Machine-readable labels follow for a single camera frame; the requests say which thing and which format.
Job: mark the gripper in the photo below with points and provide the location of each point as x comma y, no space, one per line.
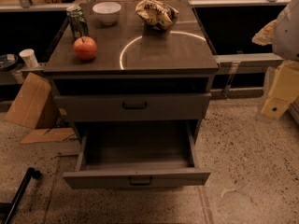
288,34

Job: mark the grey drawer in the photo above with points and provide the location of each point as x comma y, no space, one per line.
135,154
134,107

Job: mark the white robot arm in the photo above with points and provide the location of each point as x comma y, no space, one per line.
283,34

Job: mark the grey top drawer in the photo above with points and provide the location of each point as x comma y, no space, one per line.
134,107

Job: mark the dark grey drawer cabinet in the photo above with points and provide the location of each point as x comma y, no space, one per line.
133,59

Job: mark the crumpled chip bag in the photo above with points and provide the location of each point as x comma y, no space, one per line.
156,14

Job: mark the white bowl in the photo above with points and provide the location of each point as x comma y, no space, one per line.
107,12

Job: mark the red apple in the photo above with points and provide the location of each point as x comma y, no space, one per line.
85,48

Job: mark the green soda can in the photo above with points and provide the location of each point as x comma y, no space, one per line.
78,23

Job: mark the leaning cardboard box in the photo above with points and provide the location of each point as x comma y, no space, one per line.
34,106

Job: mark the flat cardboard sheet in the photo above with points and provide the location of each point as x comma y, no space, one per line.
47,135

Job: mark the white paper cup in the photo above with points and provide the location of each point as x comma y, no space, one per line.
28,55

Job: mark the dark round plate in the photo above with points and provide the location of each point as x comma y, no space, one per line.
8,62

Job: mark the black metal stand leg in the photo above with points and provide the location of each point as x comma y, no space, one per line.
7,210

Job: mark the grey metal frame rail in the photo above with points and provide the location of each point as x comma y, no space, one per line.
242,75

